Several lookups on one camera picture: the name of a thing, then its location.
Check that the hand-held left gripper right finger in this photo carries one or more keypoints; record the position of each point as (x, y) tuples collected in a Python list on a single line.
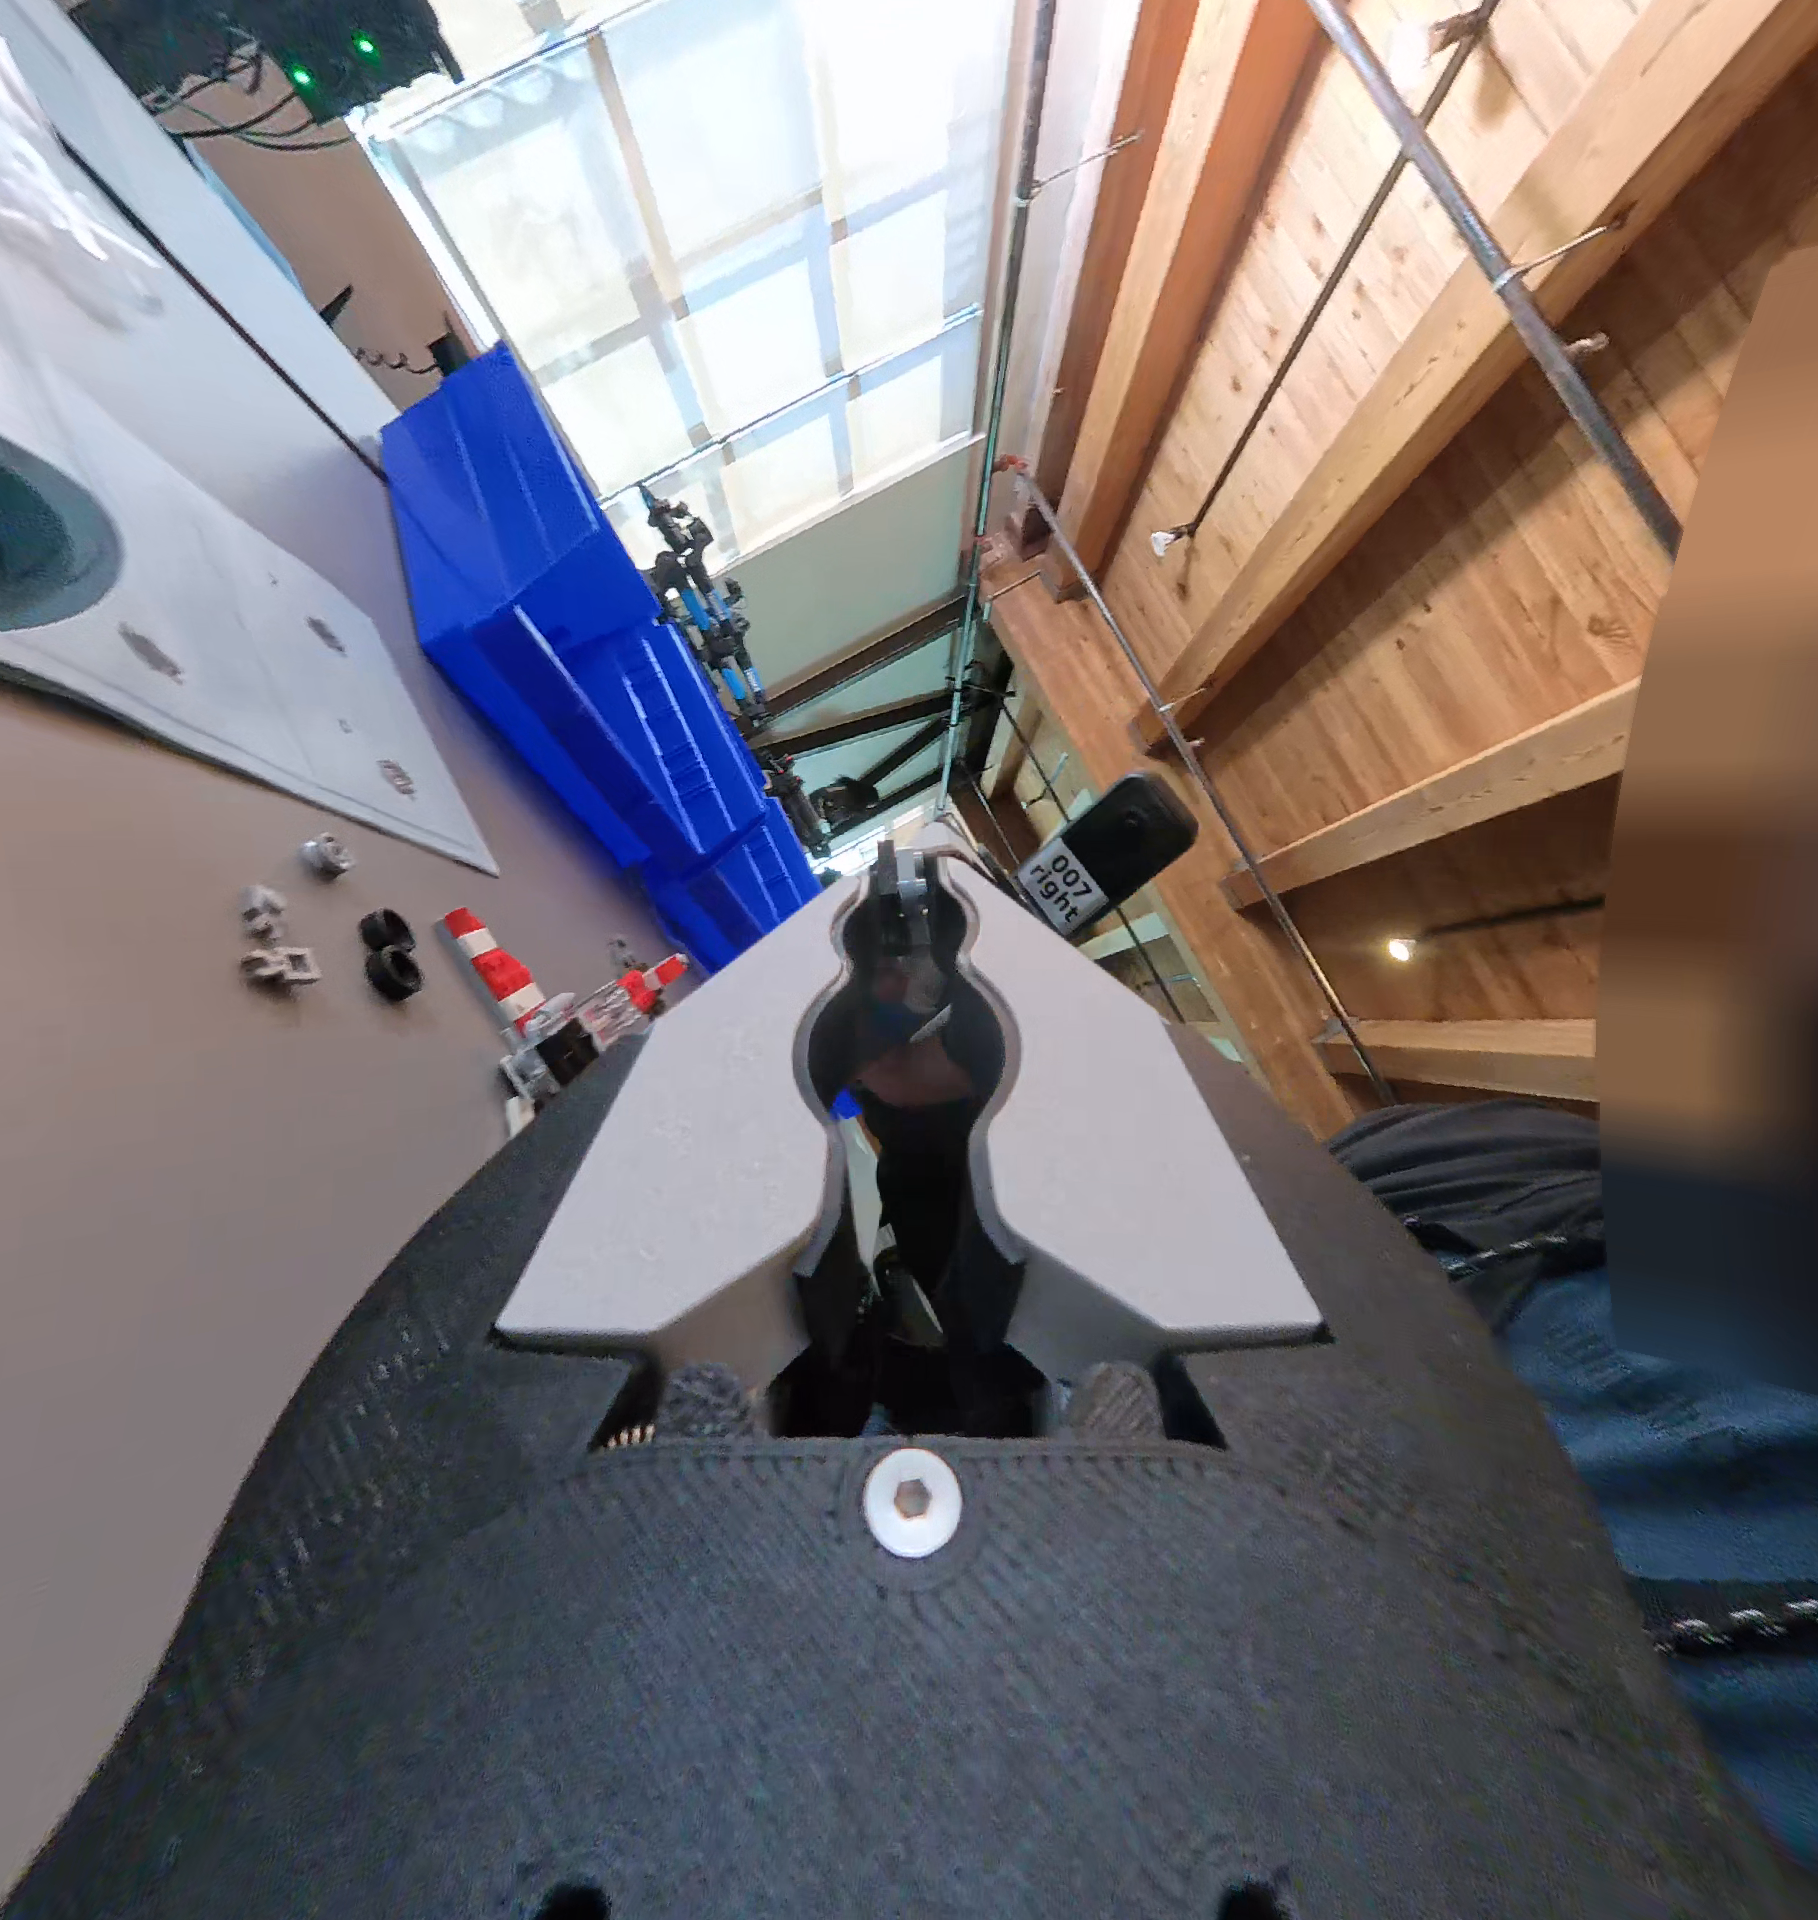
[(1133, 1200)]

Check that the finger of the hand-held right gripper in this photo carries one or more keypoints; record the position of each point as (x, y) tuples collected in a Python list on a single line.
[(969, 856)]

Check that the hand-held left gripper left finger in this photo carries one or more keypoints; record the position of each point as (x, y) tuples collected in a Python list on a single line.
[(668, 1200)]

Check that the black brick with pin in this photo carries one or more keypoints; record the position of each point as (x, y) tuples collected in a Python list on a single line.
[(899, 915)]

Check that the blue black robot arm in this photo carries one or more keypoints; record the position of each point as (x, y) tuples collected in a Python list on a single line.
[(681, 532), (738, 675)]

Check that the person's right forearm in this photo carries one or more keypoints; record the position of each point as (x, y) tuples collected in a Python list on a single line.
[(1479, 1170)]

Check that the grey desk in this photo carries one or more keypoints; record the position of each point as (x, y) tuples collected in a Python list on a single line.
[(129, 1200)]

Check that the person's right hand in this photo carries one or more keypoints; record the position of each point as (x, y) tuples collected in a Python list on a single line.
[(926, 1075)]

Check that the blue plastic bin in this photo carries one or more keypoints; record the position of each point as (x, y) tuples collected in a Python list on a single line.
[(668, 735), (744, 886), (506, 482)]

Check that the red white brick plane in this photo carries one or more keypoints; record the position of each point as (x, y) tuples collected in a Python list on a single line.
[(489, 960)]

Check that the small black tire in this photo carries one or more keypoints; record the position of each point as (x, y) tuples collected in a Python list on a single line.
[(373, 935), (385, 978)]

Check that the grey clip brick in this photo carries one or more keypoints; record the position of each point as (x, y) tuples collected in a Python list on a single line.
[(301, 966), (260, 907)]

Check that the grey round plate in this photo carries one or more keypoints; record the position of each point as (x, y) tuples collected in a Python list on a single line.
[(325, 859)]

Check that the blue shirt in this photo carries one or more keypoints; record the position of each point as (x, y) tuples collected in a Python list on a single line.
[(1722, 1471)]

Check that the metal ceiling pipe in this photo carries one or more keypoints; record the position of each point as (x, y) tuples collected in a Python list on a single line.
[(1492, 271)]

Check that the instruction booklet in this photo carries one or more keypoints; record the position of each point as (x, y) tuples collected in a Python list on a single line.
[(249, 675)]

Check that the large window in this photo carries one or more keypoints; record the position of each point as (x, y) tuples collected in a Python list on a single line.
[(729, 179)]

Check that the black electronic device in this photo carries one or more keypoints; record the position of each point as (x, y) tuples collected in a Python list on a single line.
[(324, 45)]

